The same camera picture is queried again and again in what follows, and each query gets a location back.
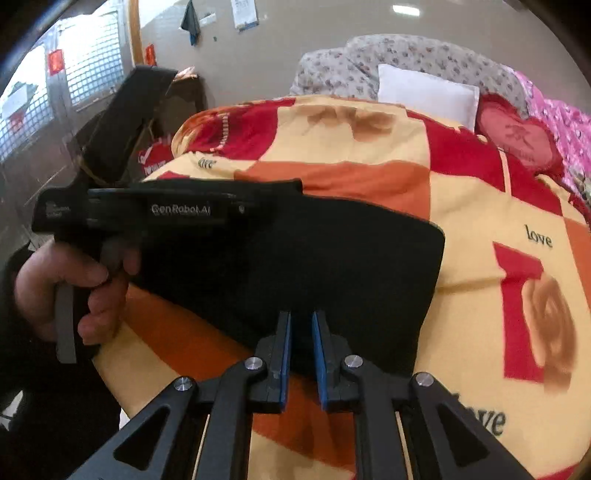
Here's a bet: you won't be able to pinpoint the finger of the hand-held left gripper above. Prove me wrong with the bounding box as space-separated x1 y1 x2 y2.
228 181 304 221

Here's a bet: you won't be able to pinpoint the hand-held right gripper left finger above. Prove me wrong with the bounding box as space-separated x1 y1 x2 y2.
69 310 293 480

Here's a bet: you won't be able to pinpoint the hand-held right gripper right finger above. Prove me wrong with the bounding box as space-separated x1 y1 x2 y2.
311 310 539 480

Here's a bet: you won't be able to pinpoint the black pants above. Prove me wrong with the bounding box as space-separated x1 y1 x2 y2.
92 178 446 377

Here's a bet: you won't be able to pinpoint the person's left forearm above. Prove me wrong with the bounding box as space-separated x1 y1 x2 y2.
0 249 123 480

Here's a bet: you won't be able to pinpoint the person's left hand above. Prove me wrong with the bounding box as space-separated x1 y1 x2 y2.
14 239 141 344

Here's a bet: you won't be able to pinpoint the red shopping bag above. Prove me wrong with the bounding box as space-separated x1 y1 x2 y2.
137 141 174 178

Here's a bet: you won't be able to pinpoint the metal grille door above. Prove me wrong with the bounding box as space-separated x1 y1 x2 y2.
0 9 132 259

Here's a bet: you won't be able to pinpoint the dark hanging cloth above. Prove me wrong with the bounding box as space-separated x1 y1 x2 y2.
180 0 202 45

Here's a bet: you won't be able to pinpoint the white pillow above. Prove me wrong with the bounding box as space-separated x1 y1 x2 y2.
376 64 481 132

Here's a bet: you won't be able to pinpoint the red orange cream printed blanket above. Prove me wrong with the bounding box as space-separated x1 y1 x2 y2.
95 95 591 480

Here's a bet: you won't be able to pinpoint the grey floral quilt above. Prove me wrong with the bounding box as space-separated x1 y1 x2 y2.
290 33 529 118

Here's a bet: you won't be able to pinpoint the red heart-shaped pillow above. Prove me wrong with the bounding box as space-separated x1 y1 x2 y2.
475 92 566 174

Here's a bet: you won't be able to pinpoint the pink printed quilt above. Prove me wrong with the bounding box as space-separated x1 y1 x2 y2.
508 65 591 208

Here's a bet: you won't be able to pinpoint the wooden door frame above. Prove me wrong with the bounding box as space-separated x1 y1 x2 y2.
128 0 141 69

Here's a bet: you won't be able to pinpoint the wall notice paper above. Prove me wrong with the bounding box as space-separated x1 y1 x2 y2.
231 0 260 32

